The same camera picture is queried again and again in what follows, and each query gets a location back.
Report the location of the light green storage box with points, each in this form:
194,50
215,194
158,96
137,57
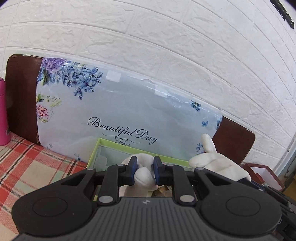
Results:
94,157

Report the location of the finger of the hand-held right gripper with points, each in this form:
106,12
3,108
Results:
270,193

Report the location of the cardboard box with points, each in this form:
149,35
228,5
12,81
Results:
291,186

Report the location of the brown open gift box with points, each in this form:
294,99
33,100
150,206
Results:
266,176

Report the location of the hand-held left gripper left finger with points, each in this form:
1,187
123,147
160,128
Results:
132,171

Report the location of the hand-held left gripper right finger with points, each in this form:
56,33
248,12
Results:
157,172

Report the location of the tall gold carton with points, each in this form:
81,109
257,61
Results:
163,191

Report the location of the white glove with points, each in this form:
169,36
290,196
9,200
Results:
219,162

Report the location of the floral packaged bedding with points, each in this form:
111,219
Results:
124,109

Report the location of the black wall bracket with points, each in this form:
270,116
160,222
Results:
283,11

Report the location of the plaid bed sheet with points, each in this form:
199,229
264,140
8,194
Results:
34,166

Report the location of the pink thermos bottle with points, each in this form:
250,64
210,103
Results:
4,115

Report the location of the brown wooden headboard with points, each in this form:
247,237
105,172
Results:
20,99

